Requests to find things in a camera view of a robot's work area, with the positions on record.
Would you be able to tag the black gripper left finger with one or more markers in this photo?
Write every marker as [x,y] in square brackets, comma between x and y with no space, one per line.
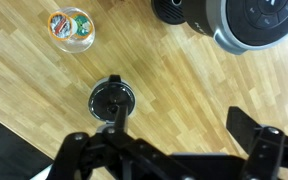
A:
[117,150]

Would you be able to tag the green coffee pod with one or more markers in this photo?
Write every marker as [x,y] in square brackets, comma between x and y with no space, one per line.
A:
[82,25]

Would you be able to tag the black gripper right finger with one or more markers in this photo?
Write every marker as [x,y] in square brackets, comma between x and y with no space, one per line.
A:
[270,150]

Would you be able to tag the small pot with black lid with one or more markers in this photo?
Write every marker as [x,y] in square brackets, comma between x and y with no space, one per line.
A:
[104,100]

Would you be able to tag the orange rimmed coffee pod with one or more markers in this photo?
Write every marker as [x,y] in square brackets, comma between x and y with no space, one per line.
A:
[60,26]

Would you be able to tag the clear glass mug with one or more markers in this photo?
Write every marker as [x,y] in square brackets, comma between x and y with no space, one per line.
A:
[72,45]

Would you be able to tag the black coffee maker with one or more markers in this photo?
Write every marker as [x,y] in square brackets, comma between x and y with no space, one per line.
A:
[250,26]

